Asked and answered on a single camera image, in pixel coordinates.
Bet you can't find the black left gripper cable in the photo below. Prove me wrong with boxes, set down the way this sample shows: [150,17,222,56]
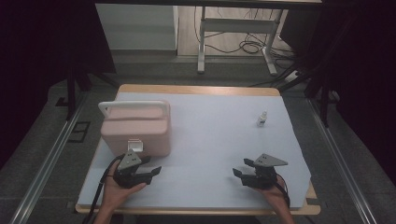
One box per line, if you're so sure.
[81,154,125,224]

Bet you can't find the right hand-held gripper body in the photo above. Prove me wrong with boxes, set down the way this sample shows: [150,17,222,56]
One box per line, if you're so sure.
[247,153,289,189]

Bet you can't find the white power strip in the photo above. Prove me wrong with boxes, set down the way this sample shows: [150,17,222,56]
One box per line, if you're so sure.
[284,70,302,83]

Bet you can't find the white cabinet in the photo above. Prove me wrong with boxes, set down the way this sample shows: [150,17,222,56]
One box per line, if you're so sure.
[94,3,179,51]

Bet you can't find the black floor cables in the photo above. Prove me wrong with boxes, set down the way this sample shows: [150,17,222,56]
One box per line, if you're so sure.
[194,6,297,60]

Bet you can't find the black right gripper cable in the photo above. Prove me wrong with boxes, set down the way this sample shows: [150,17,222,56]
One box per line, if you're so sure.
[275,173,291,209]

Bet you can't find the person's left hand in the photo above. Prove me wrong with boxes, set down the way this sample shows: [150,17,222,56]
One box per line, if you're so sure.
[102,161,148,209]

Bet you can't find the dark curtain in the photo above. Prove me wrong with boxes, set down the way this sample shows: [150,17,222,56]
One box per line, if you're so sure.
[0,0,117,171]
[306,0,396,188]

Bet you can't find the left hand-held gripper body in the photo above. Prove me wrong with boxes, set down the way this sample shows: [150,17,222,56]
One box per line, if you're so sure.
[113,149,152,189]

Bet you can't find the white desk frame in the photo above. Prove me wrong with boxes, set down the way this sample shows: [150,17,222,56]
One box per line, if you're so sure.
[196,6,286,77]

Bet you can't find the person's right hand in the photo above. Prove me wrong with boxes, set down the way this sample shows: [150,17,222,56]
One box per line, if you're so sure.
[256,175,290,210]

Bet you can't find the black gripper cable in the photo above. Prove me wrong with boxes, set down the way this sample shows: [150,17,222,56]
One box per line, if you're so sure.
[275,173,291,209]
[81,154,125,224]

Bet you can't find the small white bottle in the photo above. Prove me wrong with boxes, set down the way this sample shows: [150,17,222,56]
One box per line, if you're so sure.
[256,110,269,128]

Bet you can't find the black metal stand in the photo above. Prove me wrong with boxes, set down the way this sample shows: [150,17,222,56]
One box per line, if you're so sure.
[276,62,341,129]
[55,62,120,121]

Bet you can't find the white table sheet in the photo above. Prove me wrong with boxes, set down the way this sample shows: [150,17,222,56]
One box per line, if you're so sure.
[77,91,312,209]

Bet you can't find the metal floor rail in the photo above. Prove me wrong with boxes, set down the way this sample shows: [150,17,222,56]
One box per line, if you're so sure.
[8,92,89,224]
[306,96,378,224]

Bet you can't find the pink storage box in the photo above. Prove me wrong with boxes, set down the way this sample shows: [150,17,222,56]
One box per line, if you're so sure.
[97,100,172,158]

